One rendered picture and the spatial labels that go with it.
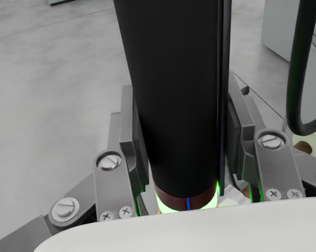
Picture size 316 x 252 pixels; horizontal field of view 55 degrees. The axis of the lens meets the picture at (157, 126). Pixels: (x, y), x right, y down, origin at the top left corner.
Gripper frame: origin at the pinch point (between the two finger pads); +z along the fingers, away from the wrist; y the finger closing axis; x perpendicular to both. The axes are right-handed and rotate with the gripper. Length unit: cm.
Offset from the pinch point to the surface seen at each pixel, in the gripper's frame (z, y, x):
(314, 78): 109, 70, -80
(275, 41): 266, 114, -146
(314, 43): 115, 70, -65
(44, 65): 317, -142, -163
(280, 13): 264, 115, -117
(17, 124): 210, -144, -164
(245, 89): 30.4, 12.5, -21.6
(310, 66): 115, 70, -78
